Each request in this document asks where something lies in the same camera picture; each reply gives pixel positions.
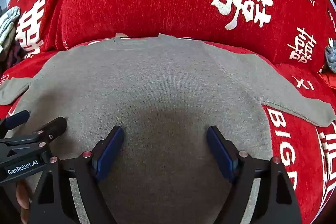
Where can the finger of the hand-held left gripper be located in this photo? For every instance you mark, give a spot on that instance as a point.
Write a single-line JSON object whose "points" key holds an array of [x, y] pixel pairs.
{"points": [[53, 128], [17, 119]]}

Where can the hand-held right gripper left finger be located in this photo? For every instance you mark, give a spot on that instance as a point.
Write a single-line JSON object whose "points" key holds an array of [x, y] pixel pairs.
{"points": [[110, 154]]}

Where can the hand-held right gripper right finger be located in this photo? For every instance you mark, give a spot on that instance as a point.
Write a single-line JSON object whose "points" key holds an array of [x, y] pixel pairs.
{"points": [[220, 154]]}

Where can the grey knit shirt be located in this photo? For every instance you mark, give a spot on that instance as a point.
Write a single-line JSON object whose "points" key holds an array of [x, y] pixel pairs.
{"points": [[168, 87]]}

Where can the person's left hand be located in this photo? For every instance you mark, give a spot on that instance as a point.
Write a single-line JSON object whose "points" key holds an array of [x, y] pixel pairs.
{"points": [[23, 197]]}

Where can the dark plaid cloth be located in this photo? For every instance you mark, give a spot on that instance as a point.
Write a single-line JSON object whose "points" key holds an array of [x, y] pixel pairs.
{"points": [[15, 53]]}

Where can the red printed seat cushion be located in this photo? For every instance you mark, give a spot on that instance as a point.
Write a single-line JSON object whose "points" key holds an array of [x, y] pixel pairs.
{"points": [[302, 140]]}

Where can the light grey-blue cloth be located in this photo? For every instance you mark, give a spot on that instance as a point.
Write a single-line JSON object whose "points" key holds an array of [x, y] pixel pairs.
{"points": [[8, 22]]}

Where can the red shiny cloth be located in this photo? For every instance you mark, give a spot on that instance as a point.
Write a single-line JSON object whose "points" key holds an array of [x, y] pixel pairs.
{"points": [[328, 79]]}

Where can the blue-grey crumpled cloth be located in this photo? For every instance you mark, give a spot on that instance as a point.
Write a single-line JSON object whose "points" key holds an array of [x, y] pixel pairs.
{"points": [[331, 56]]}

